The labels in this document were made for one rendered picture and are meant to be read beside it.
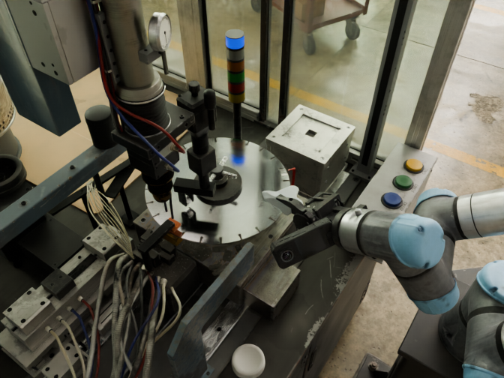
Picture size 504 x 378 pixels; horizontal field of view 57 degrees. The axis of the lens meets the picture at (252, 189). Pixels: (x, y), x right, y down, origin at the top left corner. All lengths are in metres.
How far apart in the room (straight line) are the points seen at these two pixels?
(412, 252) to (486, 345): 0.29
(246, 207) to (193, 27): 0.70
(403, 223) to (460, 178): 1.94
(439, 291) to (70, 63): 0.63
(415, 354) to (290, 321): 0.28
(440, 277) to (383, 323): 1.23
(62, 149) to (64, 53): 0.89
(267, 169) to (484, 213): 0.50
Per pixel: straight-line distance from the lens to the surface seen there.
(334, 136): 1.28
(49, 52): 0.70
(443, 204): 0.86
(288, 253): 0.80
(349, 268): 1.20
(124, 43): 0.68
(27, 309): 1.05
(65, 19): 0.68
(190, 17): 1.52
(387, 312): 2.03
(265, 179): 1.08
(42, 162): 1.54
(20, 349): 1.11
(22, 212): 0.99
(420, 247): 0.70
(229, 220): 1.00
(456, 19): 1.13
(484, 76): 3.46
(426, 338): 1.15
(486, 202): 0.84
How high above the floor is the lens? 1.73
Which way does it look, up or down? 47 degrees down
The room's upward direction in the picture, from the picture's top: straight up
